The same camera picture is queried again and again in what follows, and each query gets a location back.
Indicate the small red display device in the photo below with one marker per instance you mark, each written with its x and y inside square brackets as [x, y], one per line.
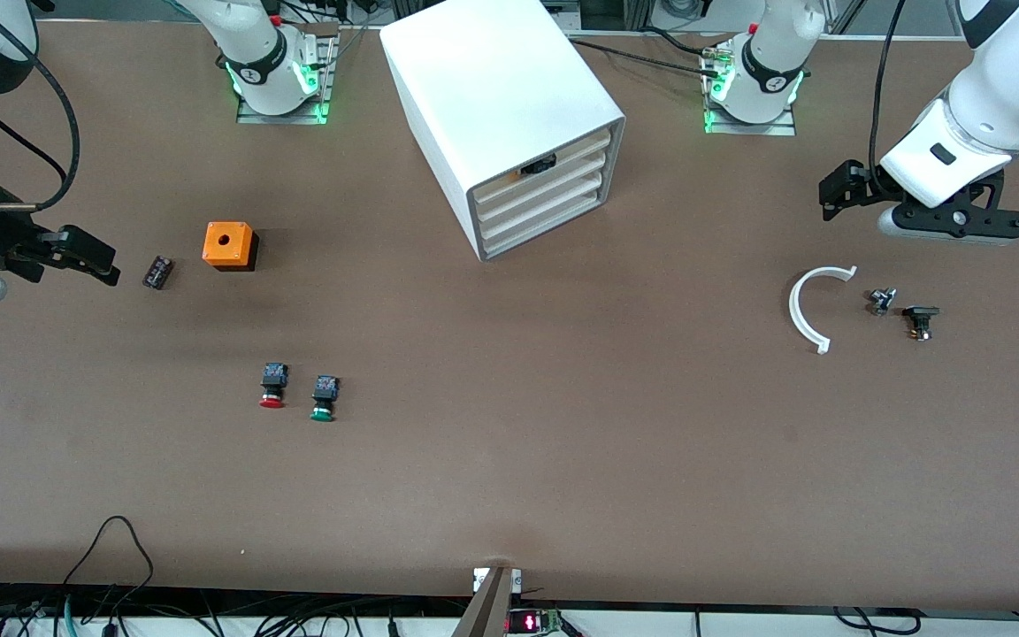
[529, 623]

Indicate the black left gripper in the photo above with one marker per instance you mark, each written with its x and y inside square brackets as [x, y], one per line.
[869, 186]

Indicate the red mushroom push button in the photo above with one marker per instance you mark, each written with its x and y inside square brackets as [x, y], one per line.
[273, 385]

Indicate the orange push button box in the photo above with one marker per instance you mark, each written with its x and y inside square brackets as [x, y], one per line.
[226, 241]

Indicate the grey metal camera post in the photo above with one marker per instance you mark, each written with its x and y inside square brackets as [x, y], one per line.
[487, 610]

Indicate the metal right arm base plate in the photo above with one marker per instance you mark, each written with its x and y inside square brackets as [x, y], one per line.
[284, 118]

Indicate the small grey metal part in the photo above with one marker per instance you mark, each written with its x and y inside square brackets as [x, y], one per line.
[882, 302]

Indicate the small black drawer clip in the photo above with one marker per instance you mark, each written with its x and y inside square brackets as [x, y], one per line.
[540, 165]

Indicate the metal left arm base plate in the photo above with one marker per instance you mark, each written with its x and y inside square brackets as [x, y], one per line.
[753, 129]

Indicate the green mushroom push button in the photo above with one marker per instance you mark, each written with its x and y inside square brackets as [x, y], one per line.
[325, 398]

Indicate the small dark contact block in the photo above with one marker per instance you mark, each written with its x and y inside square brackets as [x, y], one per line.
[158, 272]

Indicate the small black brass part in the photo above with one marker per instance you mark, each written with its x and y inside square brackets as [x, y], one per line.
[921, 320]

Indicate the white curved plastic piece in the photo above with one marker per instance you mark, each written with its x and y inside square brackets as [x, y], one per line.
[794, 310]

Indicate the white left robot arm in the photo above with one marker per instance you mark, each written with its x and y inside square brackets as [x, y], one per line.
[996, 97]

